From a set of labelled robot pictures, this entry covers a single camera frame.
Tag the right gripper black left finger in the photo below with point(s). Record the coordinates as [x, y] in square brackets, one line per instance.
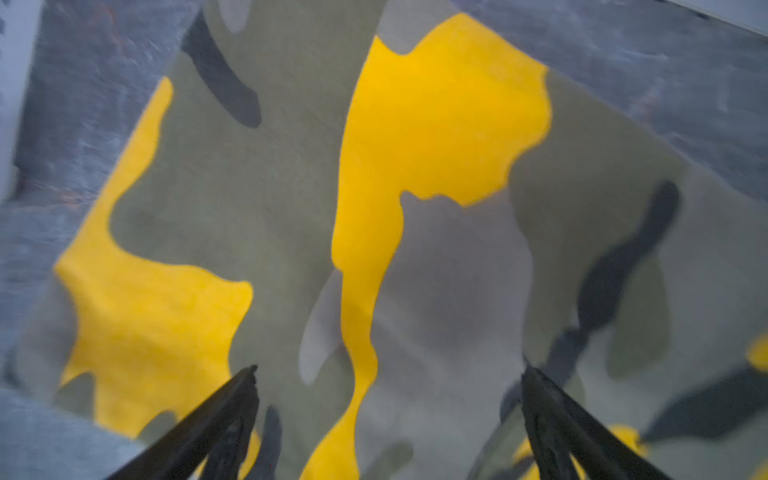
[214, 436]

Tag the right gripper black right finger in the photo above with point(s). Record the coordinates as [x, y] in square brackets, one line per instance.
[564, 436]

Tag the camouflage yellow green trousers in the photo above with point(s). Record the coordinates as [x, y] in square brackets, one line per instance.
[390, 211]

